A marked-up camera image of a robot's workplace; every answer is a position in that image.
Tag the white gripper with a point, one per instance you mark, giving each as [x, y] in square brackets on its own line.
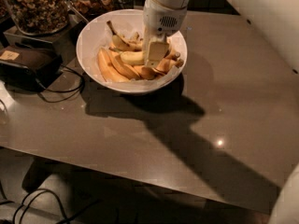
[161, 19]

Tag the spotted yellow banana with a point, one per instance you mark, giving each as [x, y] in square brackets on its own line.
[133, 43]

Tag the curved yellow banana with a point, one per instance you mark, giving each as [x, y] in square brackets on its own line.
[133, 57]

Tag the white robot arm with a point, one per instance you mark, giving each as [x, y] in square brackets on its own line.
[278, 22]

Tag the back right yellow banana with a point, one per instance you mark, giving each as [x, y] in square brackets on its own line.
[172, 53]

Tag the right small yellow banana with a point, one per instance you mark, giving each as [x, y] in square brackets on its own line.
[166, 65]

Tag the left orange-yellow banana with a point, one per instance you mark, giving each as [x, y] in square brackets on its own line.
[109, 73]

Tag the white ceramic bowl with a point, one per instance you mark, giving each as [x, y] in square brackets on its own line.
[96, 35]

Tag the dark metal stand box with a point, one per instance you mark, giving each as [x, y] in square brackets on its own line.
[63, 42]

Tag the large glass nut jar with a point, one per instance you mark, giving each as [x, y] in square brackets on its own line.
[38, 17]

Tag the black device with label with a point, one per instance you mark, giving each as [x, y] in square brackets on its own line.
[29, 69]

